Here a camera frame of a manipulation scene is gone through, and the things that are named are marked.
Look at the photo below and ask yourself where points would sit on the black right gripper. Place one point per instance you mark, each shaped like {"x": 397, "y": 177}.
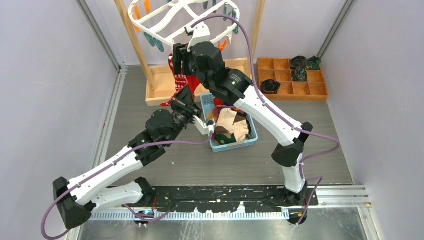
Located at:
{"x": 180, "y": 54}

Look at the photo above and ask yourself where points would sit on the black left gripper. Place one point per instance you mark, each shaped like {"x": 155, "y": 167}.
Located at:
{"x": 184, "y": 101}

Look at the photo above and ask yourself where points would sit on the red snowflake sock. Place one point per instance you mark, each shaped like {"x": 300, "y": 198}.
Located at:
{"x": 181, "y": 80}

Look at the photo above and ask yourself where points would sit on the beige brown-cuffed sock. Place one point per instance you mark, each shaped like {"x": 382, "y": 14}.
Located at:
{"x": 225, "y": 121}
{"x": 240, "y": 131}

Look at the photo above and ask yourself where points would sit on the green dotted sock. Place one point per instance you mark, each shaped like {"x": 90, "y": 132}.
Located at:
{"x": 225, "y": 138}

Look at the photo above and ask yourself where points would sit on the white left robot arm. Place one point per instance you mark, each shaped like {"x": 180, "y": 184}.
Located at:
{"x": 78, "y": 198}

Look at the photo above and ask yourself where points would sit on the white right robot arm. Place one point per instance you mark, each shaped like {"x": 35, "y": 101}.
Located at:
{"x": 205, "y": 62}

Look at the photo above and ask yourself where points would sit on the white round clip hanger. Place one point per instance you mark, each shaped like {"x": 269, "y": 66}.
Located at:
{"x": 166, "y": 25}

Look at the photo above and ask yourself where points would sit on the wooden hanger stand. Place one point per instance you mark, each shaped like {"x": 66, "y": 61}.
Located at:
{"x": 159, "y": 79}

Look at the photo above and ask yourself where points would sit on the light blue plastic basket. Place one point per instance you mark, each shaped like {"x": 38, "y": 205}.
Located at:
{"x": 210, "y": 111}

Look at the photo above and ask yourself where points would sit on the rolled dark sock left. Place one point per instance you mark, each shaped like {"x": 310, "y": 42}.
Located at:
{"x": 270, "y": 86}

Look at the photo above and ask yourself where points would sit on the rolled dark sock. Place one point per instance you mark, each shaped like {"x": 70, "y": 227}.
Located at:
{"x": 298, "y": 62}
{"x": 299, "y": 75}
{"x": 314, "y": 63}
{"x": 270, "y": 86}

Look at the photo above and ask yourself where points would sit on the orange wooden compartment tray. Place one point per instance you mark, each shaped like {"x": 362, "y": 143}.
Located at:
{"x": 278, "y": 69}

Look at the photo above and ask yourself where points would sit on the rolled dark sock middle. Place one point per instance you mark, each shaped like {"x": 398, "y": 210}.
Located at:
{"x": 299, "y": 75}

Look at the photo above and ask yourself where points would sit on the rolled dark sock top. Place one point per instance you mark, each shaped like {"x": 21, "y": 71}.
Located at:
{"x": 298, "y": 62}

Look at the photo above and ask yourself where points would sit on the rolled dark sock right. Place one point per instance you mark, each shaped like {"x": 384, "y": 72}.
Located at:
{"x": 314, "y": 63}

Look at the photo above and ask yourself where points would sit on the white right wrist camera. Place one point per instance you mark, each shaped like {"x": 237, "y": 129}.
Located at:
{"x": 199, "y": 33}

